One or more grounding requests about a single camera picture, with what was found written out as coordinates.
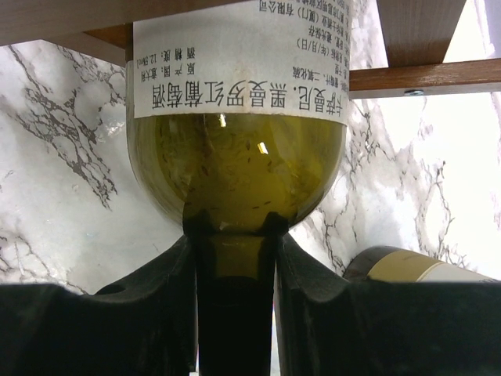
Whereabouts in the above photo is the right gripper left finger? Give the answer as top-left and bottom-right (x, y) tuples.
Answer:
(1, 237), (196, 375)

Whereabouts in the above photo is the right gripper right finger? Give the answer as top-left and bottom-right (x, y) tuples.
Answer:
(275, 236), (500, 375)

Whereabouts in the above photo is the dark bottle gold foil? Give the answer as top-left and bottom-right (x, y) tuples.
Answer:
(344, 246), (497, 282)

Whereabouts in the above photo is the green bottle rack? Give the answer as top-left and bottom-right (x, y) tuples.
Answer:
(126, 1), (352, 375)

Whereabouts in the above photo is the brown wooden wine rack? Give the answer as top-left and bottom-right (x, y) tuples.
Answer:
(1, 1), (500, 99)

